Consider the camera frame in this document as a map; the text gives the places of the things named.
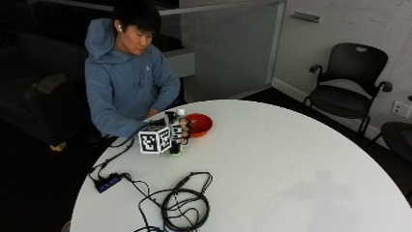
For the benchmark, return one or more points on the orange bowl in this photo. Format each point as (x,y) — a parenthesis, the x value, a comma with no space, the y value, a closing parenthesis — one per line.
(200,125)

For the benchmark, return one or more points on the white cube with black markers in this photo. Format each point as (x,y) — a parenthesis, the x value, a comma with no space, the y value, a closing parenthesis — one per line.
(153,139)

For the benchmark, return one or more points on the person in blue hoodie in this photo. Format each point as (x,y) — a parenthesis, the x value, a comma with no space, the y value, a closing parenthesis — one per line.
(121,80)

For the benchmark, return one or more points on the black usb hub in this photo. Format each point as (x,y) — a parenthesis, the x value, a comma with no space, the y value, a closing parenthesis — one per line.
(107,183)

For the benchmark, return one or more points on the glass partition panel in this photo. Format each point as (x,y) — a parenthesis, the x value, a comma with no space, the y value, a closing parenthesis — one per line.
(232,48)

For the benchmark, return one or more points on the olive cushion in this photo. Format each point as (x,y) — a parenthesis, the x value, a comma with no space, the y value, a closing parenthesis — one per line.
(49,83)

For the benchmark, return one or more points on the white earbud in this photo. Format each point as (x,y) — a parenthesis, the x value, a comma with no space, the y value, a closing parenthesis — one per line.
(119,28)

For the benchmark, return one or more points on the dark sofa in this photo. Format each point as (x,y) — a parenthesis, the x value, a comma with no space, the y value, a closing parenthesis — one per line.
(39,96)

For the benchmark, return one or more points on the black office chair with armrests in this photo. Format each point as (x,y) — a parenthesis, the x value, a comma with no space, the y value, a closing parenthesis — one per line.
(343,96)

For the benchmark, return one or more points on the white wall outlet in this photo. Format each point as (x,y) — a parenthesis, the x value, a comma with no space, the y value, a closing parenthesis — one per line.
(401,109)

